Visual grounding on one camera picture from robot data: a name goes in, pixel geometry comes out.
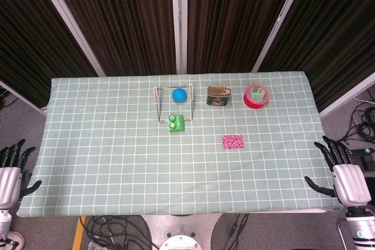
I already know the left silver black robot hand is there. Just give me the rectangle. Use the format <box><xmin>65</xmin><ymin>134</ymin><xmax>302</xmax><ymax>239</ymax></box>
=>
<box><xmin>0</xmin><ymin>138</ymin><xmax>43</xmax><ymax>210</ymax></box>

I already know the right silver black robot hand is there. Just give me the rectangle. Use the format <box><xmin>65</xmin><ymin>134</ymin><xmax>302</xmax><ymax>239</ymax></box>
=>
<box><xmin>304</xmin><ymin>135</ymin><xmax>372</xmax><ymax>207</ymax></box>

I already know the pink patterned card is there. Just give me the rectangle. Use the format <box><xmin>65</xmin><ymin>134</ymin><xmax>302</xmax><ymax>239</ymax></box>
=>
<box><xmin>221</xmin><ymin>134</ymin><xmax>245</xmax><ymax>150</ymax></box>

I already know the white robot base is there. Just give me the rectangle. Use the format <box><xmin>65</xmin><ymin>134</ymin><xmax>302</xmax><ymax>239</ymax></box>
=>
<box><xmin>139</xmin><ymin>213</ymin><xmax>225</xmax><ymax>250</ymax></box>

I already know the black power box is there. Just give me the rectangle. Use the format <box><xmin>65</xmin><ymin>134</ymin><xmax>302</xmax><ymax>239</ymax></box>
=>
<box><xmin>348</xmin><ymin>147</ymin><xmax>375</xmax><ymax>172</ymax></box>

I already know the green white checkered tablecloth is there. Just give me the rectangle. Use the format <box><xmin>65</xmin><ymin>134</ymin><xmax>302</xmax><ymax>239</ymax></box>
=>
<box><xmin>16</xmin><ymin>71</ymin><xmax>343</xmax><ymax>217</ymax></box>

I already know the red tape roll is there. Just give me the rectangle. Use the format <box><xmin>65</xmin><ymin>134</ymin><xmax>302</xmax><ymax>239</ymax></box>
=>
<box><xmin>243</xmin><ymin>83</ymin><xmax>270</xmax><ymax>109</ymax></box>

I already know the dark brown curtain panel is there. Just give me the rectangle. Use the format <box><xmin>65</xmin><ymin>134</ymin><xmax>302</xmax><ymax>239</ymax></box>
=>
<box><xmin>257</xmin><ymin>0</ymin><xmax>375</xmax><ymax>113</ymax></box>
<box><xmin>0</xmin><ymin>0</ymin><xmax>99</xmax><ymax>109</ymax></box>
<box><xmin>186</xmin><ymin>0</ymin><xmax>302</xmax><ymax>74</ymax></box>
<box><xmin>46</xmin><ymin>0</ymin><xmax>180</xmax><ymax>77</ymax></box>

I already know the dark green luncheon meat can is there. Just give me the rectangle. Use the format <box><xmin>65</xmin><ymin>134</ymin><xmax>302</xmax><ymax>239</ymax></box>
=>
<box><xmin>206</xmin><ymin>85</ymin><xmax>232</xmax><ymax>107</ymax></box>

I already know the green toy building block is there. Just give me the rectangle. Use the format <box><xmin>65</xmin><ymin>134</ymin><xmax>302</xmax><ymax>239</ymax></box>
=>
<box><xmin>167</xmin><ymin>114</ymin><xmax>186</xmax><ymax>133</ymax></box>

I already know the blue ball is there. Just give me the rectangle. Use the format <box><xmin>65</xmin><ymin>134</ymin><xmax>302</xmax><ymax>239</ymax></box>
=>
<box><xmin>172</xmin><ymin>87</ymin><xmax>188</xmax><ymax>104</ymax></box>

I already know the black floor cable bundle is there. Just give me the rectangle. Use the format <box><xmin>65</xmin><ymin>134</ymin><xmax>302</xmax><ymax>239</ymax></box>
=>
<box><xmin>84</xmin><ymin>214</ymin><xmax>153</xmax><ymax>250</ymax></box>
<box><xmin>336</xmin><ymin>97</ymin><xmax>375</xmax><ymax>145</ymax></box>

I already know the white partition frame post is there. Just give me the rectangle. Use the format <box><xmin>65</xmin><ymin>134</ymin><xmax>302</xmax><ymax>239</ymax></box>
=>
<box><xmin>171</xmin><ymin>0</ymin><xmax>188</xmax><ymax>74</ymax></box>
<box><xmin>31</xmin><ymin>0</ymin><xmax>106</xmax><ymax>77</ymax></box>
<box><xmin>251</xmin><ymin>0</ymin><xmax>311</xmax><ymax>73</ymax></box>

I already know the metal wire stand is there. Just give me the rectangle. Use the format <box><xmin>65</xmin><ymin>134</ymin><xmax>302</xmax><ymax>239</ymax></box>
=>
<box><xmin>153</xmin><ymin>83</ymin><xmax>195</xmax><ymax>124</ymax></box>

